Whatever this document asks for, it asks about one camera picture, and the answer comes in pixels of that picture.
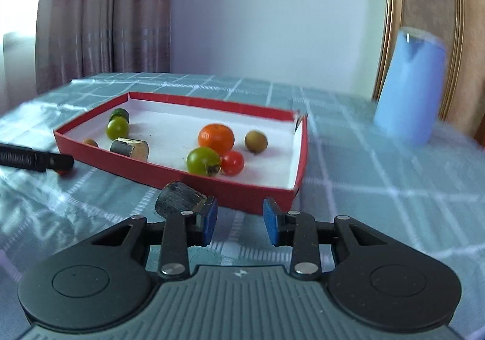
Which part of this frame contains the brown round fruit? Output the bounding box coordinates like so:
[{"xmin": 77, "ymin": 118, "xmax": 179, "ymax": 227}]
[{"xmin": 244, "ymin": 130, "xmax": 268, "ymax": 154}]

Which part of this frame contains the teal checked tablecloth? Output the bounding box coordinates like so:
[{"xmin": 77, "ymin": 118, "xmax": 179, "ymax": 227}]
[{"xmin": 0, "ymin": 73, "xmax": 485, "ymax": 340}]

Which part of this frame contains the dark sugarcane piece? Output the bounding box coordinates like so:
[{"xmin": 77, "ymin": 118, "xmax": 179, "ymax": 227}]
[
  {"xmin": 155, "ymin": 181, "xmax": 208, "ymax": 218},
  {"xmin": 110, "ymin": 137, "xmax": 149, "ymax": 162}
]

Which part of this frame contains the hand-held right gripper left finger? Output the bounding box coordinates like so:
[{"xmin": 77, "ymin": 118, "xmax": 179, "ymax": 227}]
[{"xmin": 91, "ymin": 197, "xmax": 218, "ymax": 281}]

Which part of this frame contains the green cucumber piece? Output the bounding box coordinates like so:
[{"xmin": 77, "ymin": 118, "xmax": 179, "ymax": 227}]
[{"xmin": 109, "ymin": 108, "xmax": 130, "ymax": 125}]

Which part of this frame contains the blue kettle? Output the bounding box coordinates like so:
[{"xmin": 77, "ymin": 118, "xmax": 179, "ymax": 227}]
[{"xmin": 373, "ymin": 26, "xmax": 448, "ymax": 147}]

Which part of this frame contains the large green tomato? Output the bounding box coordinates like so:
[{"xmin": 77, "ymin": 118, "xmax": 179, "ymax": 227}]
[{"xmin": 186, "ymin": 147, "xmax": 221, "ymax": 177}]

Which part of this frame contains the brown patterned curtain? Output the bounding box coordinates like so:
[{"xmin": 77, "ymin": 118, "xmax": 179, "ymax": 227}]
[{"xmin": 35, "ymin": 0, "xmax": 177, "ymax": 96}]

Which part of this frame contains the orange tangerine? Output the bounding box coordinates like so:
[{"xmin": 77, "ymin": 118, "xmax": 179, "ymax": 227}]
[{"xmin": 198, "ymin": 124, "xmax": 235, "ymax": 156}]

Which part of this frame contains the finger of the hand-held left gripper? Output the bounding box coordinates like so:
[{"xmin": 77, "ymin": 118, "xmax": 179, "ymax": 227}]
[{"xmin": 0, "ymin": 143, "xmax": 75, "ymax": 173}]

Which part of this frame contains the small green tomato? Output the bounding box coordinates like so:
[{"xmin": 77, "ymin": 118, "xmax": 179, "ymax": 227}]
[{"xmin": 105, "ymin": 116, "xmax": 130, "ymax": 141}]

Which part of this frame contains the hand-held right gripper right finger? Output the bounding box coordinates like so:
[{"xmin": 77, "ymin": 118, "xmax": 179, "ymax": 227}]
[{"xmin": 263, "ymin": 197, "xmax": 389, "ymax": 280}]

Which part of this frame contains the red cardboard box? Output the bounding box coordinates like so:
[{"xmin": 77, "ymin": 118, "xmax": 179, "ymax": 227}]
[{"xmin": 54, "ymin": 92, "xmax": 308, "ymax": 215}]

